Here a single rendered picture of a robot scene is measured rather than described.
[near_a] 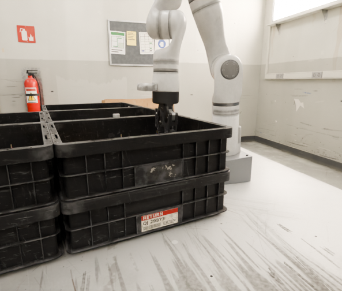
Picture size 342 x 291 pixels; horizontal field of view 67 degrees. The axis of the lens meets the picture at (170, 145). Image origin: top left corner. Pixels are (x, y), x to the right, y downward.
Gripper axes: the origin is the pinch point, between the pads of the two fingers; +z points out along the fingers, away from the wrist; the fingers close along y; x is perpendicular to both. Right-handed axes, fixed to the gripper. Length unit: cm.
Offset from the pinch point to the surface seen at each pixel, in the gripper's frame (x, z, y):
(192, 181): -0.1, 5.3, -19.3
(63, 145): 26.4, -5.7, -22.5
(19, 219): 34.1, 6.5, -23.7
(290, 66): -272, -41, 238
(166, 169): 6.2, 1.8, -19.5
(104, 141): 19.4, -5.8, -21.7
